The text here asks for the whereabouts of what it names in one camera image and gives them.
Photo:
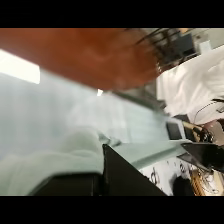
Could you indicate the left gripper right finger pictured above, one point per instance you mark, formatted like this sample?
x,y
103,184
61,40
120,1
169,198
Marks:
x,y
125,180

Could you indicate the white garment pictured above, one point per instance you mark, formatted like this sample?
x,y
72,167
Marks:
x,y
190,83

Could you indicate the pale green garment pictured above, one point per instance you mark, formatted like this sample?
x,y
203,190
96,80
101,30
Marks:
x,y
46,160

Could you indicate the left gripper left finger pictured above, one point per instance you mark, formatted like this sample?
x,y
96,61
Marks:
x,y
71,185

